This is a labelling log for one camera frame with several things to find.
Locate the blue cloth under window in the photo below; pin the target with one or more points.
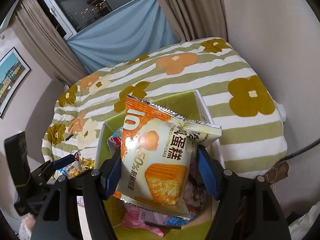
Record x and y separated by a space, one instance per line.
134 29

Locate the orange white cake bag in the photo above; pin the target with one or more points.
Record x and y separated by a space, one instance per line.
157 147

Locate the beige curtain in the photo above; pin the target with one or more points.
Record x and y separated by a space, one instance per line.
44 44
195 19

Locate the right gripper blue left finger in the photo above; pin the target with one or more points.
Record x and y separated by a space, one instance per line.
99 185

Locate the framed houses picture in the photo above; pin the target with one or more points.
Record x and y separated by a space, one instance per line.
13 71

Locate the gold snack bag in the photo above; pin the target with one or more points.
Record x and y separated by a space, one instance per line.
84 164

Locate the person's left hand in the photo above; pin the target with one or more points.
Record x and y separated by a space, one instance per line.
30 222

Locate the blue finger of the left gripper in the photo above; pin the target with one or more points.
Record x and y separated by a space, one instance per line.
63 162

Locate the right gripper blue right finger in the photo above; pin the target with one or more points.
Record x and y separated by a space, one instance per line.
226 188

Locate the blue red cartoon snack bag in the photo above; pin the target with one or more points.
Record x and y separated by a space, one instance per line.
114 142

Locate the cartoon purple blue snack bag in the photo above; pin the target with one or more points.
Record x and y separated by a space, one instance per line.
195 191

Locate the floral striped bed quilt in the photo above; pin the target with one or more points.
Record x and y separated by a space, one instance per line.
252 139

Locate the grey padded headboard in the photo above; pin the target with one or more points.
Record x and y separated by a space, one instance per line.
39 121

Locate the left beige curtain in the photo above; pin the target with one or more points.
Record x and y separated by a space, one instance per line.
44 44

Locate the green cardboard box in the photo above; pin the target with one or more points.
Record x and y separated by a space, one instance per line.
188 104

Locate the right beige curtain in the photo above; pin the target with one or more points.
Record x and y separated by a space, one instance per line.
195 19

